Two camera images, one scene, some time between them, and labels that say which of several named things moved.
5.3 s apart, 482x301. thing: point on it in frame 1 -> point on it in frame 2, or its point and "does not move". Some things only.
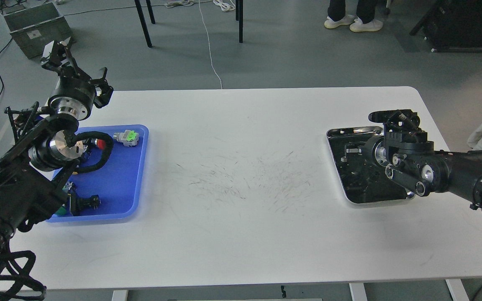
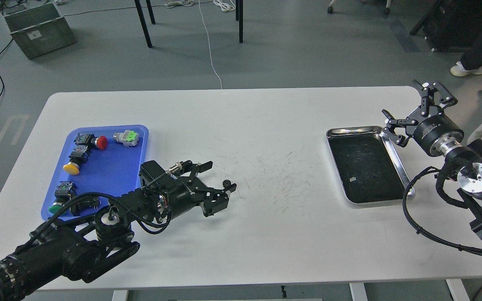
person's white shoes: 357,24 -> 458,70
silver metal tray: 362,181 does not move
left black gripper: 72,97 -> 183,194
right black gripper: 374,150 -> 435,134
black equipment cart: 466,26 does not move
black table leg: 147,37 does not move
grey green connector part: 129,138 does not move
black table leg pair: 239,17 does not move
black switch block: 78,204 does not move
